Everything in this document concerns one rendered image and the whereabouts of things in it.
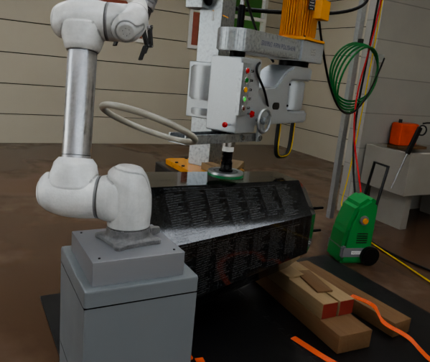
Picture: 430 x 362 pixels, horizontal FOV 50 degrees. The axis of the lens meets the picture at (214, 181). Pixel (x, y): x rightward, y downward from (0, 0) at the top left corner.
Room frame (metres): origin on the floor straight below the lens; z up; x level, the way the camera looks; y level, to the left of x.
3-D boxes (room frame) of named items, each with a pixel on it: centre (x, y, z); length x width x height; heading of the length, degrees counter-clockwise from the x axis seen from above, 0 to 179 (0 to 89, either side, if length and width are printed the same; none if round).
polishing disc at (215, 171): (2.71, -0.06, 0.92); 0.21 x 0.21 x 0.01
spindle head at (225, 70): (2.77, -0.11, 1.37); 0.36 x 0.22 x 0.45; 143
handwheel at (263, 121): (2.73, -0.23, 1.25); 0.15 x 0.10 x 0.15; 143
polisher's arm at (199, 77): (3.47, -0.08, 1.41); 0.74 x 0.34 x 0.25; 58
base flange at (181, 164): (3.58, 0.09, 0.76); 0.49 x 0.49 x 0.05; 30
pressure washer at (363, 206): (3.84, -1.26, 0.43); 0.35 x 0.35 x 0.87; 15
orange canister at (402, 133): (5.42, -2.19, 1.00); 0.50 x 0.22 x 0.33; 119
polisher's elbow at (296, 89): (3.23, -0.46, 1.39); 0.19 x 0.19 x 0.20
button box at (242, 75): (2.58, -0.11, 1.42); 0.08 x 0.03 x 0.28; 143
